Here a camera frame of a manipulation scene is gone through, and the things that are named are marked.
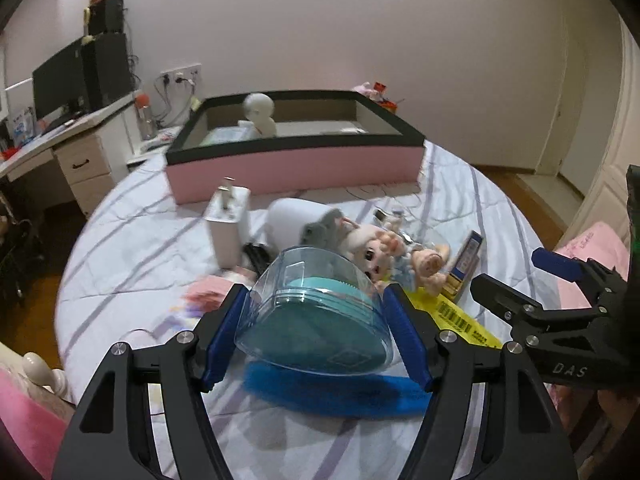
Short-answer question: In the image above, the yellow highlighter pen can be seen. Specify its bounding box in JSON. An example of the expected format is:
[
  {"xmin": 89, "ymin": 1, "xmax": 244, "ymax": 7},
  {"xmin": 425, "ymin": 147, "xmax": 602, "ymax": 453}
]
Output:
[{"xmin": 407, "ymin": 289, "xmax": 502, "ymax": 349}]

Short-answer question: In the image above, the clear glass bottle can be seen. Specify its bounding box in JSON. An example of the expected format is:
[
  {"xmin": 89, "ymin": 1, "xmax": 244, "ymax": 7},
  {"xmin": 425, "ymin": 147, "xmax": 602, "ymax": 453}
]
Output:
[{"xmin": 373, "ymin": 208, "xmax": 450, "ymax": 262}]

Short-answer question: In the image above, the pink doll figure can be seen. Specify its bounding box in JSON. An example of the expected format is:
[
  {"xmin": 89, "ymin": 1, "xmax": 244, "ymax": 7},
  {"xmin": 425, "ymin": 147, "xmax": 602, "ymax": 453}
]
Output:
[{"xmin": 300, "ymin": 209, "xmax": 450, "ymax": 297}]

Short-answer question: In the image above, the pink block donut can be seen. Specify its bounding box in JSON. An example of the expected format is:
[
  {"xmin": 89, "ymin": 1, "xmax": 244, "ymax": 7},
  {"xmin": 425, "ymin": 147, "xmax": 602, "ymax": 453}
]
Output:
[{"xmin": 183, "ymin": 275, "xmax": 236, "ymax": 315}]

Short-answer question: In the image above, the white power adapter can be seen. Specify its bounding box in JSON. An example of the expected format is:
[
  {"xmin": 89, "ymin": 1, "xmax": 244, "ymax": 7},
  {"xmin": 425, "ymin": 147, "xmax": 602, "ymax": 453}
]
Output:
[{"xmin": 204, "ymin": 177, "xmax": 250, "ymax": 269}]

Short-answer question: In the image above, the white mini hair dryer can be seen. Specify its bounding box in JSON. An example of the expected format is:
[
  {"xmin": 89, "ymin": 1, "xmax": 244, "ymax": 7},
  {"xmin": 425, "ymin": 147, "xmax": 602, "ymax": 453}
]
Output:
[{"xmin": 265, "ymin": 198, "xmax": 347, "ymax": 252}]

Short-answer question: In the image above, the clear plastic card box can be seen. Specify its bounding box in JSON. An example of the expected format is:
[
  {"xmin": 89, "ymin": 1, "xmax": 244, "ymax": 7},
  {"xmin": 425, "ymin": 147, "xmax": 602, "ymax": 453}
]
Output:
[{"xmin": 200, "ymin": 126, "xmax": 258, "ymax": 146}]

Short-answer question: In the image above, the white fluffy ball toy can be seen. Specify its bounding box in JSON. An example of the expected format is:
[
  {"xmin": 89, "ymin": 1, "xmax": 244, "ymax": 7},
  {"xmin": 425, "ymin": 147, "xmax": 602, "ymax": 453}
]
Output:
[{"xmin": 238, "ymin": 93, "xmax": 277, "ymax": 140}]

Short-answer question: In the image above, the black hair clip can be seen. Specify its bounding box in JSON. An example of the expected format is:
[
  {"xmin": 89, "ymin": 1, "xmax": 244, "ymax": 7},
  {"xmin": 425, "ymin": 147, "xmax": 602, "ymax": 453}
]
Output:
[{"xmin": 243, "ymin": 243, "xmax": 272, "ymax": 276}]

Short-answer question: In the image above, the pink bed quilt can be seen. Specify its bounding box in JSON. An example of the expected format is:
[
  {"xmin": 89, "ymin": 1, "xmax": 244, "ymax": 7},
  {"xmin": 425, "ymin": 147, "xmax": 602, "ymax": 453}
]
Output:
[{"xmin": 1, "ymin": 344, "xmax": 74, "ymax": 479}]

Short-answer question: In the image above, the white door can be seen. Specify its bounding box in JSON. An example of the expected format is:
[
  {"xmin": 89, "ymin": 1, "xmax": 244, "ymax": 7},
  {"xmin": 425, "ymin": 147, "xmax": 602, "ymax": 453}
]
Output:
[{"xmin": 536, "ymin": 32, "xmax": 623, "ymax": 195}]

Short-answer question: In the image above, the blue highlighter pen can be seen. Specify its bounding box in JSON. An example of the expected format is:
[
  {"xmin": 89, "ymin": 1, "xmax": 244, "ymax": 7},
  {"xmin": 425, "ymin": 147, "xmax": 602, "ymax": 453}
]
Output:
[{"xmin": 244, "ymin": 362, "xmax": 432, "ymax": 419}]

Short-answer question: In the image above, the red toy storage box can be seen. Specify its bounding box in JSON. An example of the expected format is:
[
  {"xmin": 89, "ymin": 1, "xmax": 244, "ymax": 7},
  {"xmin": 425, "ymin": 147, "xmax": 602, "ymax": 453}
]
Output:
[{"xmin": 378, "ymin": 100, "xmax": 398, "ymax": 114}]

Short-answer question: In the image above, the white computer desk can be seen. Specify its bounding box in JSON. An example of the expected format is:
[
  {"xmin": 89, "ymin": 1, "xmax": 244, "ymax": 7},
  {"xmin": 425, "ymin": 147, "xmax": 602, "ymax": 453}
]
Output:
[{"xmin": 1, "ymin": 94, "xmax": 141, "ymax": 218}]

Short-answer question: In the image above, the white bedside drawer unit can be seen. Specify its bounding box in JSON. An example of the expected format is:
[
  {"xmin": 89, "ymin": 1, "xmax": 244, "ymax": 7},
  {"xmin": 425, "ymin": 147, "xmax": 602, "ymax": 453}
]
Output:
[{"xmin": 127, "ymin": 126, "xmax": 181, "ymax": 168}]

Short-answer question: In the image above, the red-capped water bottle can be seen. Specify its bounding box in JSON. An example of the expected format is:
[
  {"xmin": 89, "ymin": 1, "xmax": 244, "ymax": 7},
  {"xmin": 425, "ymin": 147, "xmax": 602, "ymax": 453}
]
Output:
[{"xmin": 134, "ymin": 93, "xmax": 156, "ymax": 141}]

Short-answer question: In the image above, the pink black storage box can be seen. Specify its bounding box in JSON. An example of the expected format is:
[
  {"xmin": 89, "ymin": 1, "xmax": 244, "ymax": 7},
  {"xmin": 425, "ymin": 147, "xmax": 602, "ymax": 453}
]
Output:
[{"xmin": 165, "ymin": 90, "xmax": 425, "ymax": 204}]

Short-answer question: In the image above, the black computer monitor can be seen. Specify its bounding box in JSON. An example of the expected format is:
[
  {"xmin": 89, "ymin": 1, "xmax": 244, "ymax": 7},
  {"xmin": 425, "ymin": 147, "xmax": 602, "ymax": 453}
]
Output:
[{"xmin": 32, "ymin": 39, "xmax": 87, "ymax": 119}]

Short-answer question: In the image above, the black speaker box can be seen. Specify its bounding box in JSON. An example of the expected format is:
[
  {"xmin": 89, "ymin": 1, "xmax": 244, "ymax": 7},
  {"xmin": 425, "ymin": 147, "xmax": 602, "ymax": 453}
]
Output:
[{"xmin": 88, "ymin": 0, "xmax": 124, "ymax": 36}]

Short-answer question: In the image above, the white wall power strip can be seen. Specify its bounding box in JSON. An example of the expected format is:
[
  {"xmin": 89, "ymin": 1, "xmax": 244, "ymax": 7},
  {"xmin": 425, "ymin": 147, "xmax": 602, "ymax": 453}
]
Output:
[{"xmin": 160, "ymin": 63, "xmax": 202, "ymax": 84}]

